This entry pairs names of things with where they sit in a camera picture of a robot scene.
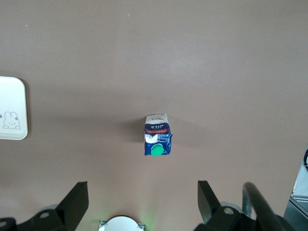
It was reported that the aluminium frame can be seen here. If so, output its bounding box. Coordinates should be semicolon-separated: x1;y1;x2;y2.
282;144;308;231

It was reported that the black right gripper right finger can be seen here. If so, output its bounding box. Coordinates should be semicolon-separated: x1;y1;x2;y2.
194;180;260;231

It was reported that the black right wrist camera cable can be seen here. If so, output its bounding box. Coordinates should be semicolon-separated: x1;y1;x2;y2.
242;182;291;231

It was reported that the blue milk carton green cap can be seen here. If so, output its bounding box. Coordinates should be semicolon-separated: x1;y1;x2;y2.
143;113;174;157

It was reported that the white rectangular rabbit tray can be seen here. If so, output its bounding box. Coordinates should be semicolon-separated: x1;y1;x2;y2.
0;76;28;141

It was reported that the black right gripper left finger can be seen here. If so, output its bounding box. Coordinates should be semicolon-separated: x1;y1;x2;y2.
0;181;90;231

